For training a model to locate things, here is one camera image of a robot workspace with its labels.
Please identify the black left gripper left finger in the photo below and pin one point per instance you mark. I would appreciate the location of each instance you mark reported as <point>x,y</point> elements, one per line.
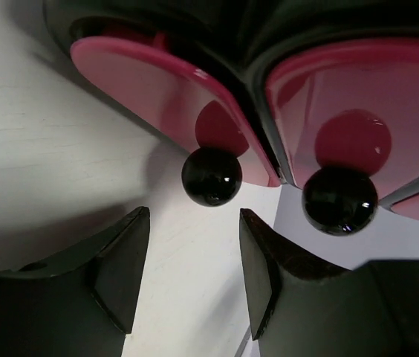
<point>80,301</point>

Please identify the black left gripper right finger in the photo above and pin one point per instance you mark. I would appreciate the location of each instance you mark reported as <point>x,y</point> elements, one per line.
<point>302,305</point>

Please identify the pink bottom drawer black knob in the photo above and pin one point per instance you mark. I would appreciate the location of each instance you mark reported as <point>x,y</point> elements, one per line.
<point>184,103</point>

